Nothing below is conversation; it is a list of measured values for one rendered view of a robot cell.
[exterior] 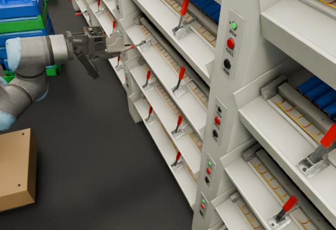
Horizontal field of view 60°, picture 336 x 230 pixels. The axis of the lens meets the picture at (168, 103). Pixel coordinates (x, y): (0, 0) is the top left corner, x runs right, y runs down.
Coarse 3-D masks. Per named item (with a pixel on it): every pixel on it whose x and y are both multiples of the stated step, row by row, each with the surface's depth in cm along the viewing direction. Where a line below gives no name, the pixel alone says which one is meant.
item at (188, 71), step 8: (144, 24) 108; (152, 32) 104; (160, 40) 100; (168, 48) 96; (176, 56) 92; (184, 64) 89; (184, 72) 90; (192, 72) 86; (184, 80) 87; (200, 80) 83; (200, 88) 82; (208, 88) 81; (208, 96) 79
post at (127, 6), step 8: (120, 0) 107; (128, 0) 107; (120, 8) 110; (128, 8) 109; (136, 8) 111; (120, 16) 113; (120, 24) 117; (128, 40) 118; (128, 56) 123; (128, 72) 130; (136, 88) 137; (128, 96) 146; (128, 104) 153; (136, 112) 147; (136, 120) 151
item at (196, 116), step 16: (128, 16) 111; (144, 16) 112; (128, 32) 113; (144, 32) 109; (160, 48) 101; (160, 64) 96; (176, 64) 94; (160, 80) 92; (176, 80) 90; (192, 96) 84; (192, 112) 81
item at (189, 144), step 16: (128, 64) 125; (144, 64) 127; (144, 80) 121; (160, 96) 113; (160, 112) 108; (176, 112) 106; (176, 128) 98; (192, 128) 97; (176, 144) 98; (192, 144) 96; (192, 160) 93
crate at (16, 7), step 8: (0, 0) 163; (8, 0) 163; (16, 0) 164; (32, 0) 148; (40, 0) 158; (0, 8) 147; (8, 8) 147; (16, 8) 148; (24, 8) 149; (32, 8) 150; (40, 8) 155; (0, 16) 149; (8, 16) 150; (16, 16) 151; (24, 16) 152
